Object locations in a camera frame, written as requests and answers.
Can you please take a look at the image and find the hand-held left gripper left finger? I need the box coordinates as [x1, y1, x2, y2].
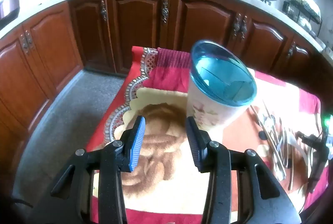
[49, 115, 146, 224]

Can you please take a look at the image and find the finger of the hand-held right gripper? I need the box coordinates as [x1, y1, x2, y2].
[297, 131, 331, 193]

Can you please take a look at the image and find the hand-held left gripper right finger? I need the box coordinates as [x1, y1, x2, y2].
[185, 116, 281, 224]

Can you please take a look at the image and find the floral container with blue rim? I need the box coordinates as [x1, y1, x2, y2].
[186, 40, 257, 129]

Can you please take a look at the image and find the pile of mixed cutlery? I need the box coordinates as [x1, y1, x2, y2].
[248, 99, 313, 190]

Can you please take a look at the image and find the printed blanket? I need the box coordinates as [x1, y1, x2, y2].
[86, 46, 329, 224]

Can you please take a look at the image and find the row of wooden cabinet doors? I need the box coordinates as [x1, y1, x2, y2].
[0, 0, 333, 188]

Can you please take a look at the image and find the dark countertop appliance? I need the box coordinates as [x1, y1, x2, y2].
[0, 0, 21, 20]

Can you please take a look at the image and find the wire dish rack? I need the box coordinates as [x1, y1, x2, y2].
[282, 0, 323, 37]

